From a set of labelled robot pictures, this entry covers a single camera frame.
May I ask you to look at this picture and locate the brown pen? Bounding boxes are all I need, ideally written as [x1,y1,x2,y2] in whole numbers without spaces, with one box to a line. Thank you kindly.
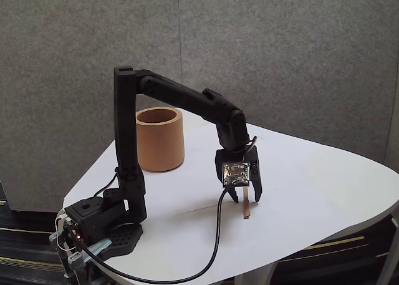
[242,186,251,220]

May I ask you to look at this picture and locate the brown cylindrical pen holder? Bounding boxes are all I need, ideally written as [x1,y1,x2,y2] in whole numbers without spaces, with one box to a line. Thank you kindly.
[136,107,185,173]

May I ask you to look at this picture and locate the white table leg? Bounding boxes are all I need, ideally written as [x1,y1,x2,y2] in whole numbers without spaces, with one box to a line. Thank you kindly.
[234,261,278,285]
[376,215,399,285]

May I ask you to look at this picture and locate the grey felt partition panel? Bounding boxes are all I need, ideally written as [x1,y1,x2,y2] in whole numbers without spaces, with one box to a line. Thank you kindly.
[0,0,185,213]
[383,0,399,173]
[179,0,394,167]

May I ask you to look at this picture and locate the metal table clamp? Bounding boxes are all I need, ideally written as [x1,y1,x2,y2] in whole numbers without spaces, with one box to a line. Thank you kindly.
[64,238,112,279]

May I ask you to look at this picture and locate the bare camera circuit board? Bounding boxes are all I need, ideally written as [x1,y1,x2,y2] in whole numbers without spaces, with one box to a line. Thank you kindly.
[221,161,252,190]

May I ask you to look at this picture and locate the white red servo wire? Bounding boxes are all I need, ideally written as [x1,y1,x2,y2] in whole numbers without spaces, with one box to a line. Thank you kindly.
[242,135,258,162]

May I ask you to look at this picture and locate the black camera cable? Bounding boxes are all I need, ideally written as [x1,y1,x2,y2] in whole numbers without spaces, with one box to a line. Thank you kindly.
[74,188,231,283]

